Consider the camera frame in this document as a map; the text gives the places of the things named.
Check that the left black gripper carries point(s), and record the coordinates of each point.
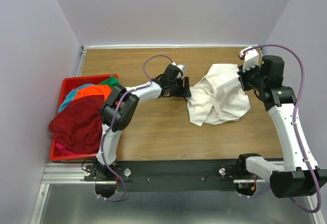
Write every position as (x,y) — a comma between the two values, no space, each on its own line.
(184,92)

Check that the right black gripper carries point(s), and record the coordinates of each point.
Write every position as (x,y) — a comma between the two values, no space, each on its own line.
(242,75)

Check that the white t shirt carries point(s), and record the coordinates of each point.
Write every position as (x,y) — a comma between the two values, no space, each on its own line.
(218,97)

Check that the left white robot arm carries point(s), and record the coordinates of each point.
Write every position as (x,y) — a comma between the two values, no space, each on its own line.
(119,108)

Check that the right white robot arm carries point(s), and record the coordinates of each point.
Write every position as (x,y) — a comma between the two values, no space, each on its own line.
(300,174)

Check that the green t shirt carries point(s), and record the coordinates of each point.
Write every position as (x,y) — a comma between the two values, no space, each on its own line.
(112,81)

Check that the orange t shirt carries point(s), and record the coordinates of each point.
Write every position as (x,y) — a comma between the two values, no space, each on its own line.
(93,90)

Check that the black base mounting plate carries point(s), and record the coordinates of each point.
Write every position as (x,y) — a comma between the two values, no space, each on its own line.
(186,175)

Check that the teal t shirt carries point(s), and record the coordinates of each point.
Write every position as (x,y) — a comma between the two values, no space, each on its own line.
(68,99)

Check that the red plastic bin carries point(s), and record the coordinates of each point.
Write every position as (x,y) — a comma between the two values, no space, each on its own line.
(68,85)

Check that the dark red t shirt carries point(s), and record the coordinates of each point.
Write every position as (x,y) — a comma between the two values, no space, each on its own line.
(79,125)

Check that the pink t shirt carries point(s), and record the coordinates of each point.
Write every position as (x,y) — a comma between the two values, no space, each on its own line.
(64,150)

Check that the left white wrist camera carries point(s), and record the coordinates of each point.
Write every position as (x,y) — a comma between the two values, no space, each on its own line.
(182,67)

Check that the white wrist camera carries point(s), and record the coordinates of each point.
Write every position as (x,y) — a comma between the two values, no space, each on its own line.
(182,67)
(250,58)

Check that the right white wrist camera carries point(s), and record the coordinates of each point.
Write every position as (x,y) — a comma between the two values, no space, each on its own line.
(250,58)

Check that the aluminium frame rail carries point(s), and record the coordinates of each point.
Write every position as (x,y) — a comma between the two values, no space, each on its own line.
(55,173)

